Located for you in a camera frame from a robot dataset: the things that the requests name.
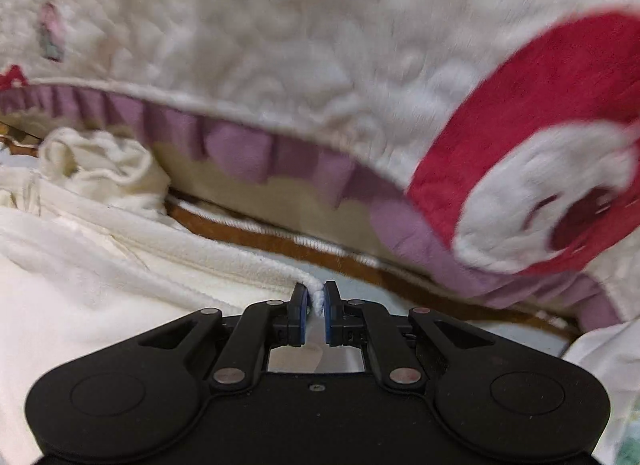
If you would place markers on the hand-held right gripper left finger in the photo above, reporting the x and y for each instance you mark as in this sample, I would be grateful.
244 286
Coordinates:
300 315

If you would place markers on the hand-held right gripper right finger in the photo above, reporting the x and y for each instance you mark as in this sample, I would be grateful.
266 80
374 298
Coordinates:
330 315

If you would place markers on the white fleece garment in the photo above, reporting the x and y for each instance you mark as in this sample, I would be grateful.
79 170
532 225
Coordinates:
100 270

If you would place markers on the checkered oval rug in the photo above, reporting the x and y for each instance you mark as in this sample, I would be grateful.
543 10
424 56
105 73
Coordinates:
500 320

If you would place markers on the white quilted bedspread red print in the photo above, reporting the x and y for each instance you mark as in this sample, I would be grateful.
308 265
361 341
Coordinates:
275 45

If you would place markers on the floral print cloth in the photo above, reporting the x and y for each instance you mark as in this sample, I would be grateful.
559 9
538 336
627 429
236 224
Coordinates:
610 370

